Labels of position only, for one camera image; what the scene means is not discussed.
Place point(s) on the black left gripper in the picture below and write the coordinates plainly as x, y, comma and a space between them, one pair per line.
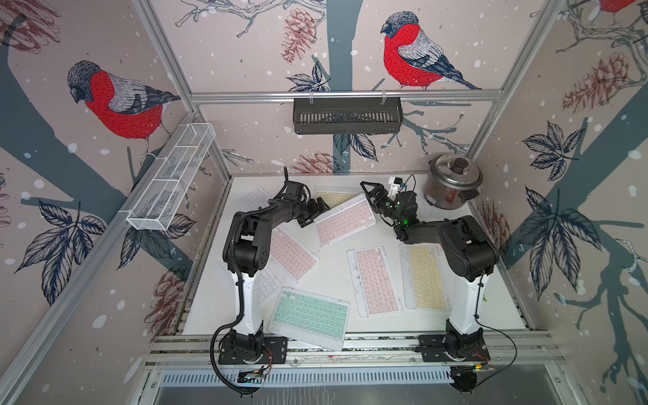
315, 210

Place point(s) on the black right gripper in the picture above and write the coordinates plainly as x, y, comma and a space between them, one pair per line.
380, 191

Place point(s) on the yellow keyboard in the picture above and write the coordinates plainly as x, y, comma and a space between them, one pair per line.
423, 284
335, 196

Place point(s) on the pink keyboard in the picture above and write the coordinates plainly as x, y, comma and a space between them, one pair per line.
374, 288
345, 220
289, 259

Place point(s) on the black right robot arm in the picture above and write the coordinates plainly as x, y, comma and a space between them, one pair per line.
468, 250

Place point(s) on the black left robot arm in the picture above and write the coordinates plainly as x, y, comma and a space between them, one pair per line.
246, 252

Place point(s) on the white keyboard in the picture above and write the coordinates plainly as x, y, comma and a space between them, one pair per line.
257, 199

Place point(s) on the steel rice cooker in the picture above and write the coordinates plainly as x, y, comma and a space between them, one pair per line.
453, 180

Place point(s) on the green keyboard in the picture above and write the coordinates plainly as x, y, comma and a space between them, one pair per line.
310, 318

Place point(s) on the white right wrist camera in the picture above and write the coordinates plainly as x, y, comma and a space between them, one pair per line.
395, 184

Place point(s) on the black hanging wire basket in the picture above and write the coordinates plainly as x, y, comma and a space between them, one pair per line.
329, 116

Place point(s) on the white wire mesh basket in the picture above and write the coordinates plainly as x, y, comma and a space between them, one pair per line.
163, 196

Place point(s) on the aluminium frame rail base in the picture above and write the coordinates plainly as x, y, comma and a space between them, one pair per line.
520, 347

